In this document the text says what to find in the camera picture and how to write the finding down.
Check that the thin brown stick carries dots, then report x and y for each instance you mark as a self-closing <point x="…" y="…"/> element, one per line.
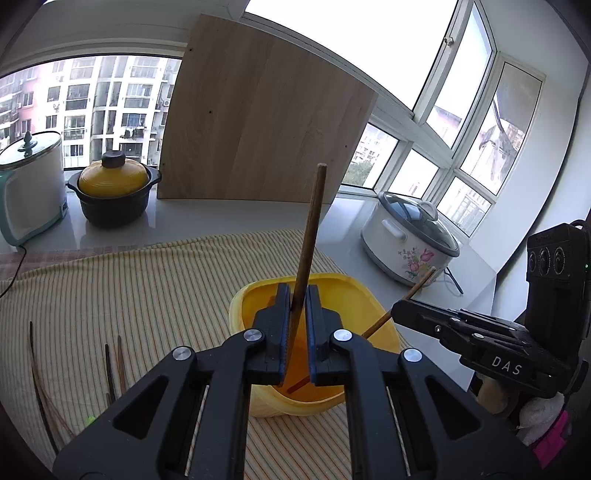
<point x="53" y="410"/>

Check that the light wooden board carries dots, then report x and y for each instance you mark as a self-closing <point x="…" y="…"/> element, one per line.
<point x="258" y="115"/>

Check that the black pot with yellow lid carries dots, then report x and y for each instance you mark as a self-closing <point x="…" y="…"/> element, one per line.
<point x="111" y="184"/>

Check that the striped tablecloth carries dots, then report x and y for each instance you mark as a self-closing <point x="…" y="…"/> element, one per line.
<point x="161" y="286"/>

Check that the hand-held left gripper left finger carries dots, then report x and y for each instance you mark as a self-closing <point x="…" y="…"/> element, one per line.
<point x="285" y="323"/>

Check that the white window frame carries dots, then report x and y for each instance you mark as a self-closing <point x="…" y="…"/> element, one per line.
<point x="431" y="152"/>

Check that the white floral slow cooker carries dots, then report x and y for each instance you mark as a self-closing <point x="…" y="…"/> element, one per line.
<point x="397" y="244"/>

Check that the short dark chopstick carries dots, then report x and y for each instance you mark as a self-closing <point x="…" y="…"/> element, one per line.
<point x="110" y="374"/>

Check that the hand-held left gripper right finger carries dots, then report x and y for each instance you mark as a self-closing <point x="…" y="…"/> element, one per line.
<point x="311" y="323"/>

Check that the person's right hand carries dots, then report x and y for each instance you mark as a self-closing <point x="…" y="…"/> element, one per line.
<point x="494" y="397"/>

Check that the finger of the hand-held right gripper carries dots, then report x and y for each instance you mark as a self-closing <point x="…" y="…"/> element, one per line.
<point x="429" y="321"/>

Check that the yellow plastic container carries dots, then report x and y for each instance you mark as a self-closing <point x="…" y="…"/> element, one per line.
<point x="251" y="304"/>

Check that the apartment building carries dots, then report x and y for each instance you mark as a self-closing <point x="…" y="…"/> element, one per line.
<point x="92" y="106"/>

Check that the teal and white cooker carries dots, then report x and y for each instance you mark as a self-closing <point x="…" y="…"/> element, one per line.
<point x="32" y="194"/>

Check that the brown checked cloth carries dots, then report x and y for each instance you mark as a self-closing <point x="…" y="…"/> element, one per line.
<point x="27" y="265"/>

